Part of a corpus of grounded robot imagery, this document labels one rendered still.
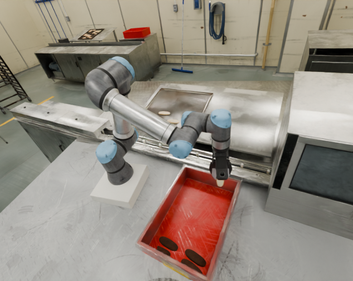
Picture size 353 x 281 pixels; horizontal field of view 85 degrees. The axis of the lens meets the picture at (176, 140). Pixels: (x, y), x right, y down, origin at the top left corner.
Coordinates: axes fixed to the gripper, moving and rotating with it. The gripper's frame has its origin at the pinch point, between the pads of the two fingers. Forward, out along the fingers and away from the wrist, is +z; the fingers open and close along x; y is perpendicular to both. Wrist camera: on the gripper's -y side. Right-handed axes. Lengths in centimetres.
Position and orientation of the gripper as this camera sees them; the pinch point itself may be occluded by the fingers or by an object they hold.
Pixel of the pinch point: (220, 179)
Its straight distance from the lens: 95.2
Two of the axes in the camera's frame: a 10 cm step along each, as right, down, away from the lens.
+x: -9.8, 0.1, 2.0
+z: 1.3, 7.6, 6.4
